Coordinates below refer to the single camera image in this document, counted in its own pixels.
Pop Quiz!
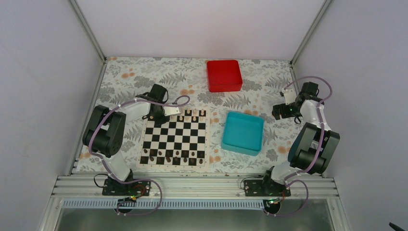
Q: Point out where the teal tray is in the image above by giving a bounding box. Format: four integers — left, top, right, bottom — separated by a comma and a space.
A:
220, 111, 264, 156

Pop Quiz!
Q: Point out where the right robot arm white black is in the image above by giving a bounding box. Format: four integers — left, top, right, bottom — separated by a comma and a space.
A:
260, 82, 340, 196

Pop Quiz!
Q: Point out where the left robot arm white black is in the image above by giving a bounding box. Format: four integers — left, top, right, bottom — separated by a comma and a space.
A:
82, 84, 177, 195

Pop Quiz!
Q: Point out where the dark chess pieces row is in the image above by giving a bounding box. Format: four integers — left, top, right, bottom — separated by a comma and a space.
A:
139, 149, 206, 166

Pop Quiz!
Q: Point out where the black white chessboard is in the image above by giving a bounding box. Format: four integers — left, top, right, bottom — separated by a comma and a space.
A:
137, 108, 210, 172

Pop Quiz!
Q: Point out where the floral patterned mat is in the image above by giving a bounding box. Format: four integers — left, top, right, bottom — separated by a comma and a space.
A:
96, 57, 302, 174

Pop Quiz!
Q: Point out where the red square box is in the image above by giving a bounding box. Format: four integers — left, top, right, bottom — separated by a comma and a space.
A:
206, 60, 243, 93

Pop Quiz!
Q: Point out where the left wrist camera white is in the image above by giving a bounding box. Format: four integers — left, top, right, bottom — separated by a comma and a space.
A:
163, 105, 181, 116

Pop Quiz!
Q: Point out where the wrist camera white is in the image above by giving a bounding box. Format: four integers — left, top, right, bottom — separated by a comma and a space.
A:
163, 105, 181, 116
280, 88, 297, 105

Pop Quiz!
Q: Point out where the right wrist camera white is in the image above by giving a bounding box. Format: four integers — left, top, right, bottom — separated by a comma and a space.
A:
280, 88, 297, 105

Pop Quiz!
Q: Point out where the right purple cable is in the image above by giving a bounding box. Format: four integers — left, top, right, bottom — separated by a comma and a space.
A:
263, 76, 333, 218

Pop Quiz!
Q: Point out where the purple cable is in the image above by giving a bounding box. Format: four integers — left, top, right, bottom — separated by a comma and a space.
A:
263, 76, 333, 218
88, 95, 191, 216

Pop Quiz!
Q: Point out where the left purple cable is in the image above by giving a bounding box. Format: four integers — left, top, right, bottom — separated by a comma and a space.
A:
88, 95, 191, 216

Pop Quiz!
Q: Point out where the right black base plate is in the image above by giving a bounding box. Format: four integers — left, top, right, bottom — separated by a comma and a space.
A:
242, 179, 291, 197

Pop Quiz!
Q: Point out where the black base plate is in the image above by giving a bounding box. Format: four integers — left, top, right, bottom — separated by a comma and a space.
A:
242, 179, 291, 197
102, 177, 151, 197

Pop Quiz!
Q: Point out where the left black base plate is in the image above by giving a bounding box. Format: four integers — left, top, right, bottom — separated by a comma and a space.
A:
102, 177, 151, 197

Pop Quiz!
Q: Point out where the aluminium rail frame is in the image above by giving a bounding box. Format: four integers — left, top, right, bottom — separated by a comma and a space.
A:
51, 175, 339, 199

